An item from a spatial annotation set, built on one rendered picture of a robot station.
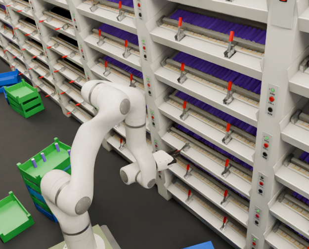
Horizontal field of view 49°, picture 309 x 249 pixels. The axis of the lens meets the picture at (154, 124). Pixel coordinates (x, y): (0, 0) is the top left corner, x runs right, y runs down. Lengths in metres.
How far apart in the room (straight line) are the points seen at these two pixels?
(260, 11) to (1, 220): 1.98
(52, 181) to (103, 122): 0.30
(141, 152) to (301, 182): 0.64
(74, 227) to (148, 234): 0.76
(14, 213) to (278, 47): 1.92
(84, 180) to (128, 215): 0.95
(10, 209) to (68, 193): 1.27
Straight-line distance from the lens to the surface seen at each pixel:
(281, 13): 1.08
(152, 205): 2.20
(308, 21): 1.05
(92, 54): 2.26
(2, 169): 2.85
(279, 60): 1.13
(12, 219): 2.42
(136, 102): 1.34
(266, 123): 1.26
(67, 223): 1.40
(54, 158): 2.21
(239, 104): 1.35
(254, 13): 1.14
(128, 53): 1.84
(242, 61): 1.24
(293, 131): 1.24
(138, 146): 1.45
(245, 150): 1.44
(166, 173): 2.05
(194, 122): 1.60
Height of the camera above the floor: 1.65
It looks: 35 degrees down
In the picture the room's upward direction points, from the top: 7 degrees counter-clockwise
